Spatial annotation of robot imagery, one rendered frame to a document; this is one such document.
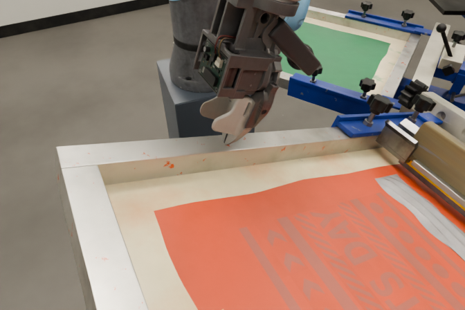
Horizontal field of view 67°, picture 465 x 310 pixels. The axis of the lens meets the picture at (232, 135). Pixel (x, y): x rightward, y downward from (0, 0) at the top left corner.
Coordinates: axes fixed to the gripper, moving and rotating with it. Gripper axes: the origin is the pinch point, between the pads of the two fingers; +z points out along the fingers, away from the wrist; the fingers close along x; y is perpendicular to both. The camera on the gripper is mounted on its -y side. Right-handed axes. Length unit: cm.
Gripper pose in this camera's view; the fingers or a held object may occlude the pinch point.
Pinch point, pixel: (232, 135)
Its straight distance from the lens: 50.6
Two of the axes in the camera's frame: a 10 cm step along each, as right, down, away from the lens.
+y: -8.3, 0.6, -5.6
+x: 4.8, 6.0, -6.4
